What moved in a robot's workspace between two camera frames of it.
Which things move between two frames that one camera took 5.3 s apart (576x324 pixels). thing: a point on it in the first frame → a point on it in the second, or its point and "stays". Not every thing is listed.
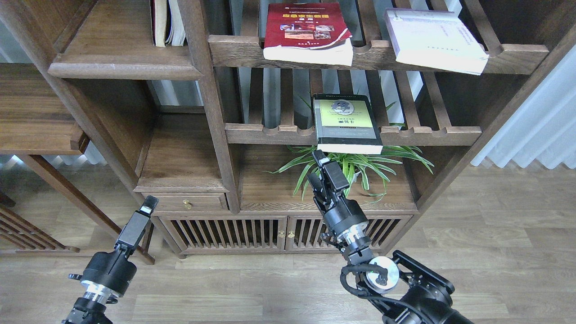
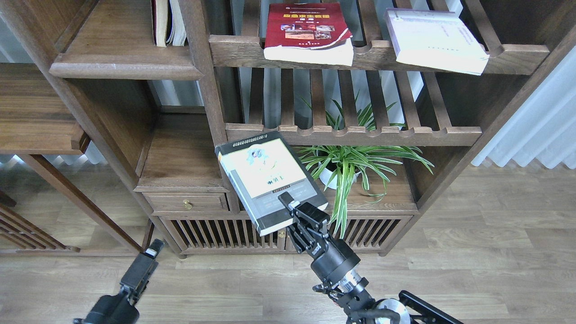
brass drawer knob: (187, 204) stays
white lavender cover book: (434, 38) stays
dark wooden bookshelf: (216, 108) stays
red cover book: (312, 32) stays
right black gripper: (344, 217) → (334, 259)
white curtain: (543, 129) stays
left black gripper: (107, 275) → (117, 309)
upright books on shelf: (167, 25) stays
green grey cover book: (345, 123) → (262, 167)
